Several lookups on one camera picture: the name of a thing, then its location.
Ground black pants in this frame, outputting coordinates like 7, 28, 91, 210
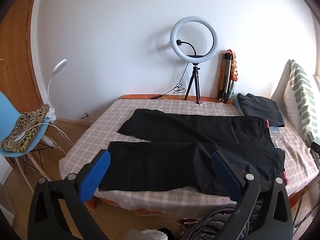
99, 108, 287, 197

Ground white clip desk lamp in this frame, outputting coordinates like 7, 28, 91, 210
45, 59, 68, 122

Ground white cables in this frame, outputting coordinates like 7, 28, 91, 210
24, 119, 75, 156

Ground person's zebra striped leg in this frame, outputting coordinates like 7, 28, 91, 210
180, 204, 253, 240

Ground white fluffy slipper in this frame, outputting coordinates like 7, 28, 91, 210
142, 228, 168, 240

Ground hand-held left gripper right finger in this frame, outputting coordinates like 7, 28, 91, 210
211, 150, 293, 240

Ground green striped pillow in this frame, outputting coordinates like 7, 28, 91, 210
284, 59, 320, 153

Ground blue chair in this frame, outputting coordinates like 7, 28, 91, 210
0, 91, 54, 183

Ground folded silver tripod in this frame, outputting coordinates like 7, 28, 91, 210
216, 52, 234, 104

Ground black ring light cable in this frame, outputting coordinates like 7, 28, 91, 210
150, 62, 189, 99

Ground beige checked blanket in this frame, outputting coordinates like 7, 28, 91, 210
59, 97, 319, 210

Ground folded dark grey garment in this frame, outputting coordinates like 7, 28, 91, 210
236, 93, 286, 128

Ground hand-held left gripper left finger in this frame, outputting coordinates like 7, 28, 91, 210
27, 149, 111, 240

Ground leopard print cushion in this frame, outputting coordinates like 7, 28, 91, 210
1, 104, 50, 153

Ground black tripod legs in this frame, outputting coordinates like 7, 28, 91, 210
184, 62, 202, 105

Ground orange patterned scarf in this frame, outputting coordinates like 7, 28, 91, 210
226, 49, 239, 83

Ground white ring light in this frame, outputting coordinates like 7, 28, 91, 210
170, 16, 219, 63

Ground wooden door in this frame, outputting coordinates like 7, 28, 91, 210
0, 0, 48, 111

